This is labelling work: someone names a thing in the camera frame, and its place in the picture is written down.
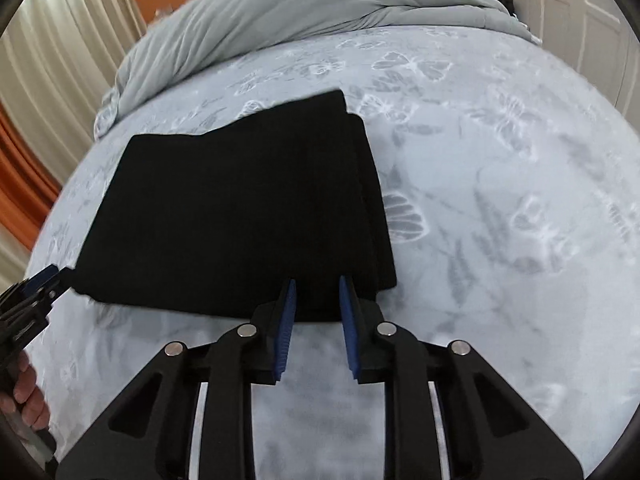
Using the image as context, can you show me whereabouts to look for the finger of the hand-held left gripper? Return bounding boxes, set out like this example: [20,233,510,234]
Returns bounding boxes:
[25,265,74,307]

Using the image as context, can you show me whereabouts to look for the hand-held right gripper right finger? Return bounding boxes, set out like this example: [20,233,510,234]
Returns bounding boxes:
[340,275,583,480]

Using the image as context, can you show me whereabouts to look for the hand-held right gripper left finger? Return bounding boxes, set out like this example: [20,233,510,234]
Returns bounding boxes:
[55,279,297,480]

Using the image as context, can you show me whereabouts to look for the black pants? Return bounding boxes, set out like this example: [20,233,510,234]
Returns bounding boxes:
[72,89,398,322]

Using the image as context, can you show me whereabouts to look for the person's left hand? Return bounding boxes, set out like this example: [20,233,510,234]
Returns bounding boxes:
[0,352,52,432]

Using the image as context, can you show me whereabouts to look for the cream curtain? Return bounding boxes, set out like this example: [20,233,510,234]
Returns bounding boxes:
[0,230,37,288]
[0,0,147,128]

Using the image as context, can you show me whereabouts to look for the orange curtain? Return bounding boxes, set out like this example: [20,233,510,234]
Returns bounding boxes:
[0,105,62,242]

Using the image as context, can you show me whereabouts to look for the butterfly print blanket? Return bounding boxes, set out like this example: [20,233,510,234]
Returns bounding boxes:
[25,25,636,480]

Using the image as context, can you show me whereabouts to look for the grey duvet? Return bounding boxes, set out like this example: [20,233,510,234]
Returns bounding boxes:
[94,0,543,141]

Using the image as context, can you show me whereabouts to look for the white wardrobe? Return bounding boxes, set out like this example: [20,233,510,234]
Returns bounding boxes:
[505,0,640,126]

